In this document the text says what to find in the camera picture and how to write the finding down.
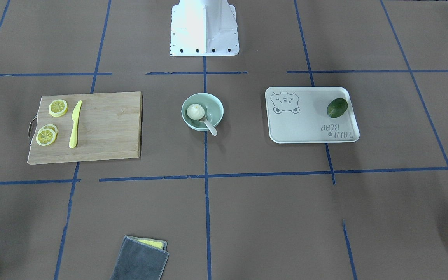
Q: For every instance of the white plastic spoon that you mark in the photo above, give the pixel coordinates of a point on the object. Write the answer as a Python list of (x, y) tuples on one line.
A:
[(208, 124)]

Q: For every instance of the green ceramic bowl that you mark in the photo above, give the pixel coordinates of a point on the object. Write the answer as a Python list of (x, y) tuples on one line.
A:
[(214, 110)]

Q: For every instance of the white bear tray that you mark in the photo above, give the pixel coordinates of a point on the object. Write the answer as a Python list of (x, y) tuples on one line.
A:
[(297, 115)]

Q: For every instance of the wooden cutting board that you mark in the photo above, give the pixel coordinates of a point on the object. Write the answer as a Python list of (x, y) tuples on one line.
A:
[(109, 128)]

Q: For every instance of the green avocado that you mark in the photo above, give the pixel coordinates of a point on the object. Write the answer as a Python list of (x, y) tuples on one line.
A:
[(337, 107)]

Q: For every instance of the grey yellow sponge cloth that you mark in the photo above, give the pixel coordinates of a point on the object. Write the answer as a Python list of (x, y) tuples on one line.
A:
[(140, 259)]

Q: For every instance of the yellow plastic knife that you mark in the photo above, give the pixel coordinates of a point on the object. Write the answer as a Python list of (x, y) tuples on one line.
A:
[(75, 118)]

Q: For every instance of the lemon slice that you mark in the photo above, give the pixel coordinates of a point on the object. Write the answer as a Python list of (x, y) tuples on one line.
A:
[(47, 135), (58, 108)]

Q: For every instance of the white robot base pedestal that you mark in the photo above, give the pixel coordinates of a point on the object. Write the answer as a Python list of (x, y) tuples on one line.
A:
[(204, 28)]

